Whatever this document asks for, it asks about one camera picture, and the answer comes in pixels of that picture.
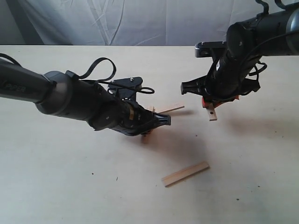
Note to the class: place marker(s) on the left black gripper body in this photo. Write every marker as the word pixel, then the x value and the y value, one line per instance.
pixel 125 118

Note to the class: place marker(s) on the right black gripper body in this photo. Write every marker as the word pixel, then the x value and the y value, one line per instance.
pixel 228 77

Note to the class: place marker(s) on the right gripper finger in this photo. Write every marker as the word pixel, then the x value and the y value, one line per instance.
pixel 207 103
pixel 196 86

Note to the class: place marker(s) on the plain wood strip front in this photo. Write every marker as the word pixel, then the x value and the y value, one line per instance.
pixel 184 173

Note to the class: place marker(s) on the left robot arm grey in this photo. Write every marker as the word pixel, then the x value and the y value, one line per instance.
pixel 104 103

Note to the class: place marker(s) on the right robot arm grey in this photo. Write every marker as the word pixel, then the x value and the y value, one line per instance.
pixel 267 34

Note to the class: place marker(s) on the white backdrop cloth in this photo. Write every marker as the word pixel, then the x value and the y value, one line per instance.
pixel 120 22

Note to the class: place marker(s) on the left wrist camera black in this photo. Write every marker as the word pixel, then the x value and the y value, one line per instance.
pixel 124 89

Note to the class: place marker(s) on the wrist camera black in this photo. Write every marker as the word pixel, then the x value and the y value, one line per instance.
pixel 210 49
pixel 124 89

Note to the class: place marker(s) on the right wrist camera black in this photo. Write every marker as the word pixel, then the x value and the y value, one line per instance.
pixel 210 49

